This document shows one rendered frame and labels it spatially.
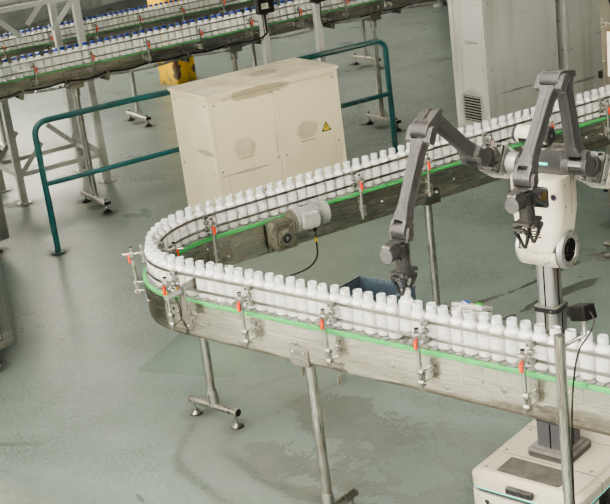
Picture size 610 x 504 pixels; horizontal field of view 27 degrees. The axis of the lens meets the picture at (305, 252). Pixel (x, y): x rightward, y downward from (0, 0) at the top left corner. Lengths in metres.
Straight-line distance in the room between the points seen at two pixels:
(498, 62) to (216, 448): 5.39
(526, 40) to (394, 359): 6.43
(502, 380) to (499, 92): 6.46
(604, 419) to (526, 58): 6.86
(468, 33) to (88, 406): 5.20
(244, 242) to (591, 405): 2.55
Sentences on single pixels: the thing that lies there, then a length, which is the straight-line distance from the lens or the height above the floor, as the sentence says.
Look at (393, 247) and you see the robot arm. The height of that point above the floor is 1.40.
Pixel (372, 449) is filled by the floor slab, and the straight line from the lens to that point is 6.18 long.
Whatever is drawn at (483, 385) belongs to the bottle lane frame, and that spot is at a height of 0.90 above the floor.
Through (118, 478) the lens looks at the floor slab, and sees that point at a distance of 6.30.
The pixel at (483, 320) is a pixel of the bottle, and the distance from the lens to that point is 4.58.
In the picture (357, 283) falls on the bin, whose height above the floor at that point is 0.92.
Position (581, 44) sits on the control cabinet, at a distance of 11.41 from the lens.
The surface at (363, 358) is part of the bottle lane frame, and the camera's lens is 4.95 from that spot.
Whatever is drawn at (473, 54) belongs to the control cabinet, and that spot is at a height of 0.84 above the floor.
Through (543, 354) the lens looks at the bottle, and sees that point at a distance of 4.48.
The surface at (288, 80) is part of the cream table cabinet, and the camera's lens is 9.04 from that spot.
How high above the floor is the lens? 2.95
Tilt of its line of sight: 19 degrees down
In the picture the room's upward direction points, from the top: 7 degrees counter-clockwise
